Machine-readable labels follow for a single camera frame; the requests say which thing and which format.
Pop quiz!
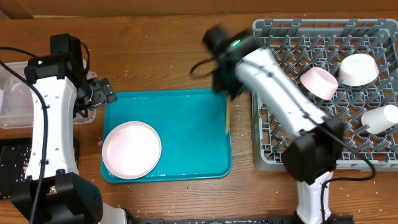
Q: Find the wooden chopstick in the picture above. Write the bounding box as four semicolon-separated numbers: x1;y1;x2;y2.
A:
225;95;231;135

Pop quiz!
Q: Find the pink round plate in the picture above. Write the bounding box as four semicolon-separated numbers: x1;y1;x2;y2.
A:
102;121;162;180

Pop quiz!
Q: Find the pink small bowl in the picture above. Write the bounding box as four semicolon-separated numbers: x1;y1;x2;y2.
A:
300;67;338;100

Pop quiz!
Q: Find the cream white bowl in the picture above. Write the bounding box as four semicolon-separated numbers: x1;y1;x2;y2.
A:
338;54;379;86

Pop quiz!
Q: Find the white cup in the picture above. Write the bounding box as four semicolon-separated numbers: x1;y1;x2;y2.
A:
361;105;398;134

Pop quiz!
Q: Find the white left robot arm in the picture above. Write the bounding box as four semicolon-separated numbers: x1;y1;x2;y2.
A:
11;53;134;223

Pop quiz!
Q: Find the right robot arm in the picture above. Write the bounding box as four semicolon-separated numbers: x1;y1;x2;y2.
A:
203;26;343;223

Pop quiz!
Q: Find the clear plastic waste bin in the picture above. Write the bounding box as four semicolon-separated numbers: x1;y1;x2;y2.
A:
0;61;96;129

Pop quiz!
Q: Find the black food waste tray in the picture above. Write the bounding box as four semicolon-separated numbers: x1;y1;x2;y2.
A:
0;136;80;200

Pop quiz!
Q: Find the teal serving tray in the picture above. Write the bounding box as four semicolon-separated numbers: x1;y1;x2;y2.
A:
103;89;233;182

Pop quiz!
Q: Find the rice food scraps pile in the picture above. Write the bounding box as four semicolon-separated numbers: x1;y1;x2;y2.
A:
22;149;31;174

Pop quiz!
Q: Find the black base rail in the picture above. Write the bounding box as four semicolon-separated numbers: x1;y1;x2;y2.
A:
133;214;355;224

